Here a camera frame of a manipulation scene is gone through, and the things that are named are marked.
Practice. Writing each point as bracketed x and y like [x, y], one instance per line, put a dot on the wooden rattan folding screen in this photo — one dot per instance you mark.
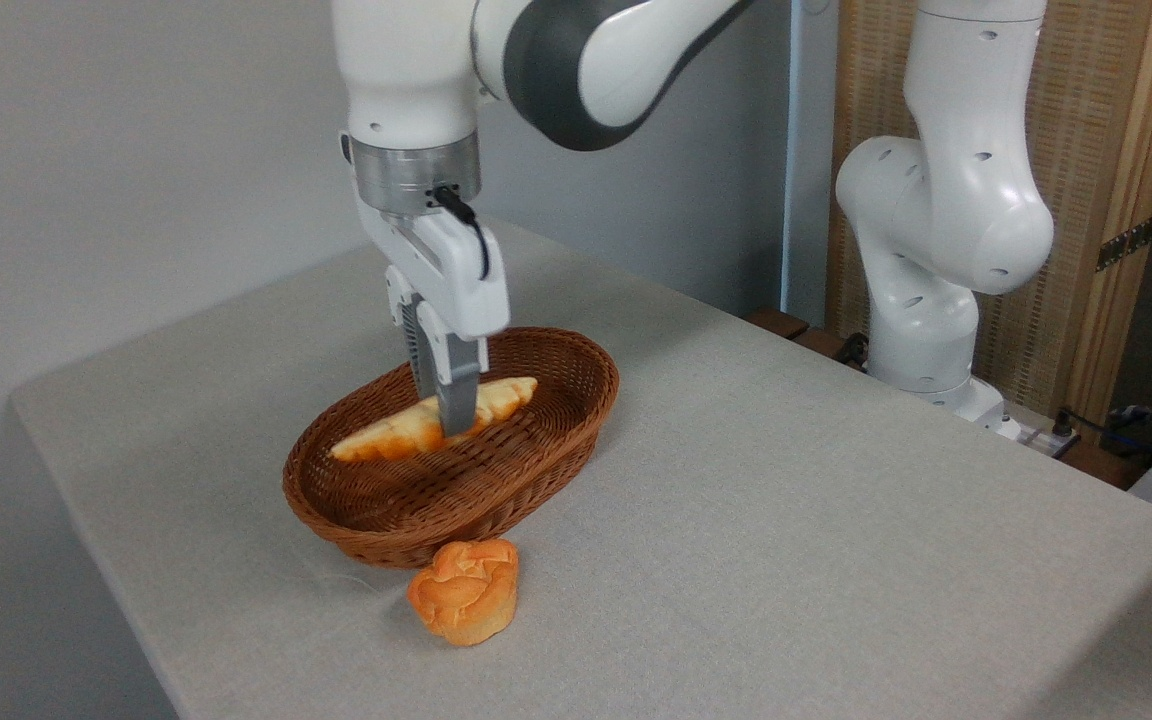
[1106, 130]

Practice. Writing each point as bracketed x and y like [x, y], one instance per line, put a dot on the grey tablecloth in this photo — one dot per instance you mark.
[786, 540]

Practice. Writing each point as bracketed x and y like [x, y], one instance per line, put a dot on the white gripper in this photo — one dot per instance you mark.
[456, 280]

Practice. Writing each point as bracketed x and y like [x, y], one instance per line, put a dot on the long braided bread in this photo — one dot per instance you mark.
[386, 440]

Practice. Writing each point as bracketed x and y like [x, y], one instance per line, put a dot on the black metal screen hinge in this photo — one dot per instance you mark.
[1126, 243]

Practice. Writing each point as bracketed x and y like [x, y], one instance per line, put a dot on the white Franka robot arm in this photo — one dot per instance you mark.
[946, 200]

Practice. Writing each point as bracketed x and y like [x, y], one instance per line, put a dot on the black power plug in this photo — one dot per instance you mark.
[1064, 428]

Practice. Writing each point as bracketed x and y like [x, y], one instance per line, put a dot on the round orange bun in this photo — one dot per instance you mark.
[464, 592]

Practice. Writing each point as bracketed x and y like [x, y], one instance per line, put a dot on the brown wicker oval basket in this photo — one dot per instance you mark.
[536, 460]

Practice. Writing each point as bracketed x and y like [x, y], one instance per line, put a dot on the white vertical pole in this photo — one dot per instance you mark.
[804, 150]

